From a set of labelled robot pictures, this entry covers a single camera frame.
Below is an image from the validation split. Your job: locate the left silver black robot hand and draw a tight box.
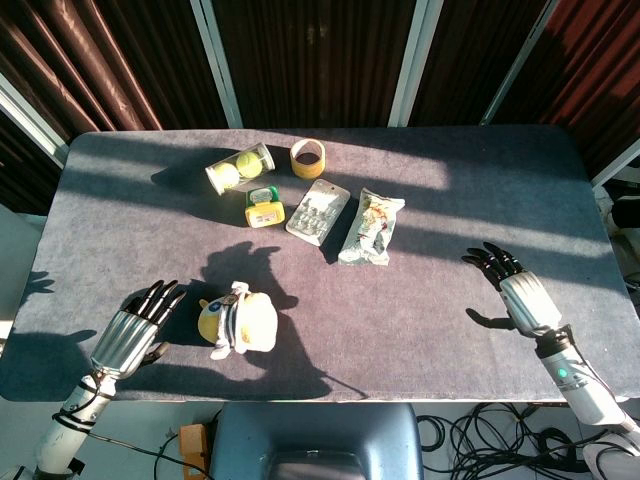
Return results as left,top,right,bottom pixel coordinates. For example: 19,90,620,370
89,279,187,384

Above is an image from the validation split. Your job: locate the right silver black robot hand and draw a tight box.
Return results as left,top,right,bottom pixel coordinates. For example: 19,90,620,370
460,241,569,339

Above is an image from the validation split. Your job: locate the yellow plush toy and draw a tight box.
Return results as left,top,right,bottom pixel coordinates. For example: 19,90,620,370
197,280,280,362

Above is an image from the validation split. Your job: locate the grey-blue table cloth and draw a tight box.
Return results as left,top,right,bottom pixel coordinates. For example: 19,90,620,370
0,127,637,404

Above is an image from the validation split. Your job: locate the orange box on floor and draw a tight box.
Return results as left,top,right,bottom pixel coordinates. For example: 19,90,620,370
178,423,209,480

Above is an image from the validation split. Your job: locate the white printed snack bag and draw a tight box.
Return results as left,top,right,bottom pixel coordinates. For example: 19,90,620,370
337,187,407,267

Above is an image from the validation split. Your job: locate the clear plastic tennis ball tube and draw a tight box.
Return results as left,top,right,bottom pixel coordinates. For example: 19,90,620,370
204,142,276,197

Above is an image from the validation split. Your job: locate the yellow plastic box with label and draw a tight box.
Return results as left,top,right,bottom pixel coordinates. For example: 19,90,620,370
243,185,287,230

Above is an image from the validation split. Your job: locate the yellow-green tennis ball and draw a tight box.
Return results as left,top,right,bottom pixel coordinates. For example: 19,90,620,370
235,151,264,179
212,162,241,190

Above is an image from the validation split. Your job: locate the blue-grey robot torso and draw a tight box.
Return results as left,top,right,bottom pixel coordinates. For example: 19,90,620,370
208,402,426,480

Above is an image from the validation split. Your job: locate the white blister pack of clips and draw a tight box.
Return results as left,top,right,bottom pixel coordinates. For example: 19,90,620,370
285,178,351,247

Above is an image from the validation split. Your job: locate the dark brown curtain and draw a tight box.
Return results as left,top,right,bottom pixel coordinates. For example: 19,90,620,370
408,0,551,127
0,0,229,217
492,0,640,177
212,0,417,130

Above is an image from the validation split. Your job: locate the yellow tape roll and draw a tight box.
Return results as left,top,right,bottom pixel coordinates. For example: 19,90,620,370
290,138,329,180

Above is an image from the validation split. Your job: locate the thin black cable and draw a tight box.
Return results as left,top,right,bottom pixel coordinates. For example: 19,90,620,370
88,431,182,480

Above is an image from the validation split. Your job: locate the white frame post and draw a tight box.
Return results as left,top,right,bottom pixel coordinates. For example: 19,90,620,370
591,151,640,189
478,0,559,126
0,73,70,167
189,0,244,129
388,0,444,129

